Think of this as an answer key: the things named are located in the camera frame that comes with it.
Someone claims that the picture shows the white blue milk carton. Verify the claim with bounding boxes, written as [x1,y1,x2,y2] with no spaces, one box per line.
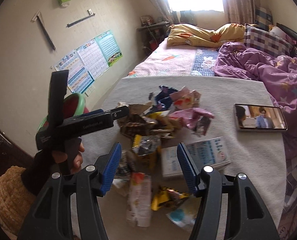
[161,137,231,179]

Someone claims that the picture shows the yellow black snack wrapper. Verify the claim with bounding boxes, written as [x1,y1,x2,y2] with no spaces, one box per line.
[151,186,190,211]

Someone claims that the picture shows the white strawberry snack bag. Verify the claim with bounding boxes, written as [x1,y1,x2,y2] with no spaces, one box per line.
[126,172,152,228]

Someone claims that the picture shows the silver foil wrapper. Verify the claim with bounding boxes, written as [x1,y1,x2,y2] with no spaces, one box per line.
[132,134,161,156]

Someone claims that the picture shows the pink snack bag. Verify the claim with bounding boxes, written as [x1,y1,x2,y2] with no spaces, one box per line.
[169,108,214,137]

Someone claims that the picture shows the strawberry paper wrapper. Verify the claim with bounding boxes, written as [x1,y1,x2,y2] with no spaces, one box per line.
[170,86,201,110]

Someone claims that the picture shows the yellow bear drink carton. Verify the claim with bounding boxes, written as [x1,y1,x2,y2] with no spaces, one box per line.
[145,111,182,139]

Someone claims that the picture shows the yellow knit sleeve forearm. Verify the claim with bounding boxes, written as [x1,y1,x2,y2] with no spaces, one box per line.
[0,166,36,239]

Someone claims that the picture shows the red green trash bin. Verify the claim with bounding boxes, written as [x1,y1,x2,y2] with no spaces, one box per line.
[37,92,90,133]

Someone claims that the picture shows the left hand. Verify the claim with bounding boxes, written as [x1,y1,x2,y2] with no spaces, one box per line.
[52,138,84,176]

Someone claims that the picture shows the brown crumpled wrapper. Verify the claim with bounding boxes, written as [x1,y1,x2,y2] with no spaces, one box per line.
[117,102,156,138]

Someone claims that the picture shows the smartphone playing video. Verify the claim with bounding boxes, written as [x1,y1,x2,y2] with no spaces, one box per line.
[234,103,288,132]

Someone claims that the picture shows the pink patterned bed sheet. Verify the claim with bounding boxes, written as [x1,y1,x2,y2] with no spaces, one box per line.
[128,41,218,77]

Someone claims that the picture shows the red small bin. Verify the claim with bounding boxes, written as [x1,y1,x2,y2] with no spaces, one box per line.
[149,40,158,51]

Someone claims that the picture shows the dark side table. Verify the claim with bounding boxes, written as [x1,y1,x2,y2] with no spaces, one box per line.
[136,21,170,56]

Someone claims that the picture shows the yellow duvet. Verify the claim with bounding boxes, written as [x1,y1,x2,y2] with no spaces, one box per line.
[167,23,245,48]

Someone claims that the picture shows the purple star duvet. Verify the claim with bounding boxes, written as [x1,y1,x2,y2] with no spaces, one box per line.
[214,42,297,159]

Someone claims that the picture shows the plaid pillow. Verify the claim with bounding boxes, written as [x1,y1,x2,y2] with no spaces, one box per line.
[244,24,292,57]

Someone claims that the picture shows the right pink curtain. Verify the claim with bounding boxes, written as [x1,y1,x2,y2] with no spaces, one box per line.
[223,0,260,24]

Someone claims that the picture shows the blue letters wall poster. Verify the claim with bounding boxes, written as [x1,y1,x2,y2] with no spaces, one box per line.
[53,49,94,94]

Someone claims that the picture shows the white chart wall poster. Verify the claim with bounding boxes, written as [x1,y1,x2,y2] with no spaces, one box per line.
[76,38,109,80]

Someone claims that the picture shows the teal number wall poster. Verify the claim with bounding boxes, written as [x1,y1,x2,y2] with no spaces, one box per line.
[95,30,122,67]

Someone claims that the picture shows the black wall rail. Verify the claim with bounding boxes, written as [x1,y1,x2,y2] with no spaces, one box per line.
[67,9,95,28]

